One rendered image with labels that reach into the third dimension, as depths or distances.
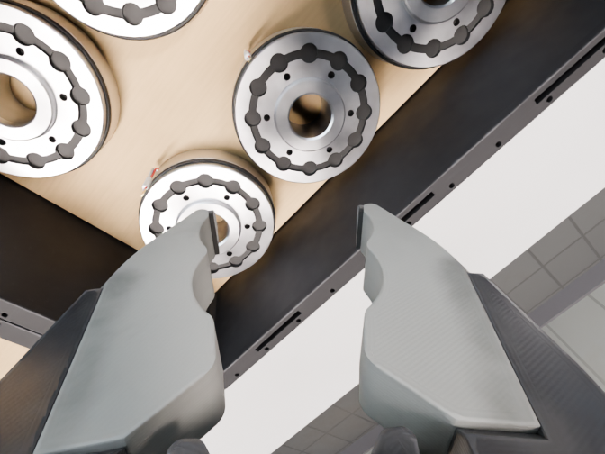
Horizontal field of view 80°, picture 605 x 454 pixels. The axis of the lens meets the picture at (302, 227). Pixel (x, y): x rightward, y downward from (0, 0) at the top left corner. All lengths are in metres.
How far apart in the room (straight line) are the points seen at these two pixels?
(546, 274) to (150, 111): 1.86
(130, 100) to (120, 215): 0.09
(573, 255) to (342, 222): 1.79
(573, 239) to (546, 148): 1.37
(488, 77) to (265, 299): 0.21
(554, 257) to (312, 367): 1.45
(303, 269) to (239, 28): 0.17
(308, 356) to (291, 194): 0.39
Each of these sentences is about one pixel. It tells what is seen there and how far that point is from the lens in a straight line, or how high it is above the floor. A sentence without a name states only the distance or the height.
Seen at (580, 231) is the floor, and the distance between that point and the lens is 1.93.
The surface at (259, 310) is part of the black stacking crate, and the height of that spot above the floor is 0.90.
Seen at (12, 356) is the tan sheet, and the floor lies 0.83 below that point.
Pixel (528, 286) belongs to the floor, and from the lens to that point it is 1.98.
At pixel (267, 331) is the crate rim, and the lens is 0.26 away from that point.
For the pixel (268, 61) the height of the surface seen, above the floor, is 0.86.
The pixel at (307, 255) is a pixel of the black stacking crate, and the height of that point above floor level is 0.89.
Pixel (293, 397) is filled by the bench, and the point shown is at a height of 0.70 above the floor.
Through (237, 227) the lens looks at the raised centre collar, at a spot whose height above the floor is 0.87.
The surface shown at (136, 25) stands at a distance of 0.26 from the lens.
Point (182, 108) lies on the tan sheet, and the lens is 0.29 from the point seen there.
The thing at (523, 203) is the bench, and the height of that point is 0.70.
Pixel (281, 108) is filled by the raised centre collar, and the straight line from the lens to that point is 0.25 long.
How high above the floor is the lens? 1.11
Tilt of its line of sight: 58 degrees down
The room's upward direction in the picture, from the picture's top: 163 degrees clockwise
